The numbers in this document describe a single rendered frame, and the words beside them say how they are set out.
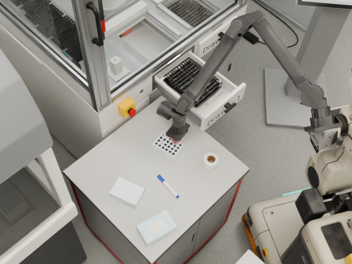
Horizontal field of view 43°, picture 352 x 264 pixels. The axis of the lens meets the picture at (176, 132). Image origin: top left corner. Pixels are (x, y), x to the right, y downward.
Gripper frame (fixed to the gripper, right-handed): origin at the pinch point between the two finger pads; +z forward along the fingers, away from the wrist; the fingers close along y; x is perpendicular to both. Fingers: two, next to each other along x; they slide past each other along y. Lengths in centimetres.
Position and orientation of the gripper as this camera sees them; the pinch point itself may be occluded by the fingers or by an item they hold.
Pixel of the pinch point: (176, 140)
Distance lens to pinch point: 202.5
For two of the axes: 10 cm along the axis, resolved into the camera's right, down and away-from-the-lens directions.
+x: 8.2, 5.1, -2.7
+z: -0.6, 5.4, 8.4
